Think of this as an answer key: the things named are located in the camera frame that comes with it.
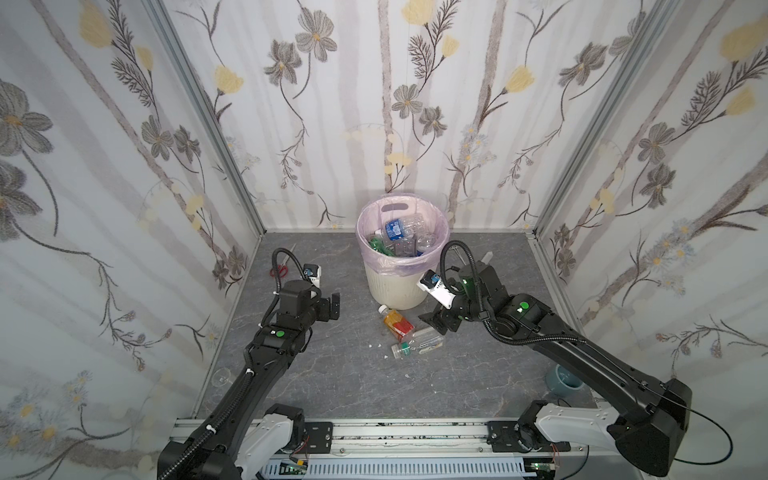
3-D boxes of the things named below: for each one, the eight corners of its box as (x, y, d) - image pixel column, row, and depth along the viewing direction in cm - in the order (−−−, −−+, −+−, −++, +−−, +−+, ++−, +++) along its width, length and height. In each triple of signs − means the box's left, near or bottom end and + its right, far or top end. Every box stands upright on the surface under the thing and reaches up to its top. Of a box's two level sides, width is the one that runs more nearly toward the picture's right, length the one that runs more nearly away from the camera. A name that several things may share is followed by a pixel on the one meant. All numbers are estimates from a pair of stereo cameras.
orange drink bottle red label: (374, 317, 97) (373, 310, 93) (385, 308, 100) (385, 300, 96) (402, 344, 92) (403, 337, 88) (413, 334, 94) (415, 326, 90)
